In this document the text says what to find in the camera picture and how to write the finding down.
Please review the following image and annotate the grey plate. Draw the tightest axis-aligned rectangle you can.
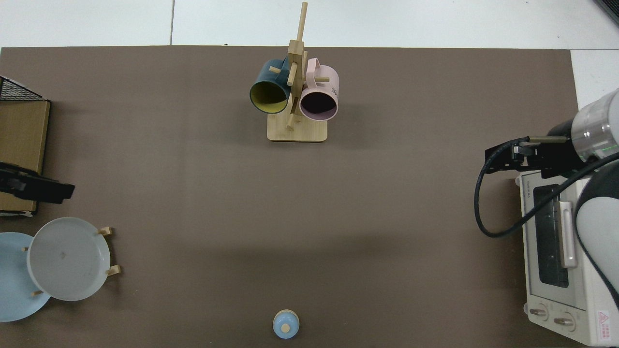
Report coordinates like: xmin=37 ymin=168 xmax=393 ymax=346
xmin=26 ymin=217 xmax=111 ymax=302

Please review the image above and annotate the small blue round thing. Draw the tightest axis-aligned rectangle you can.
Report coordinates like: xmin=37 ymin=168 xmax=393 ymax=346
xmin=272 ymin=309 xmax=300 ymax=340

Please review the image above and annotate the brown table cloth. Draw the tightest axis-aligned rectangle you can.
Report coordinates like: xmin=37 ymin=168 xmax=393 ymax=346
xmin=0 ymin=45 xmax=585 ymax=348

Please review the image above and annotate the wooden cup stand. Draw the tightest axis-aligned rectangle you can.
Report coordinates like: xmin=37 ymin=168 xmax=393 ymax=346
xmin=266 ymin=1 xmax=329 ymax=143

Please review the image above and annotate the pink mug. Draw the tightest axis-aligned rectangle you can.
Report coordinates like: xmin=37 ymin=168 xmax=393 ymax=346
xmin=298 ymin=58 xmax=340 ymax=122

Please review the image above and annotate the dark blue mug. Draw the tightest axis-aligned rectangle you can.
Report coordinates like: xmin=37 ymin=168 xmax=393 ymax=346
xmin=249 ymin=58 xmax=293 ymax=115

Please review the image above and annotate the pale toaster oven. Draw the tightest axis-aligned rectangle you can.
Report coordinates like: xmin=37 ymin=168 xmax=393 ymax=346
xmin=515 ymin=167 xmax=619 ymax=348

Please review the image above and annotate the wooden plate rack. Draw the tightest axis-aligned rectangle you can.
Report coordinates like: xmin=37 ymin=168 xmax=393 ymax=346
xmin=21 ymin=226 xmax=122 ymax=297

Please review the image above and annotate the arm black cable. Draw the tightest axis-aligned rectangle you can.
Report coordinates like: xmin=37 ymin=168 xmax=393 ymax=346
xmin=473 ymin=136 xmax=619 ymax=239

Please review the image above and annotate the wire basket with wooden floor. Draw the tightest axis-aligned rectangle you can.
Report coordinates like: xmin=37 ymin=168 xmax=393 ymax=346
xmin=0 ymin=75 xmax=51 ymax=217

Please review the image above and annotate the light blue plate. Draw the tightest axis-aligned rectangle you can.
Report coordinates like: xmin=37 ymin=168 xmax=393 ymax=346
xmin=0 ymin=232 xmax=52 ymax=323

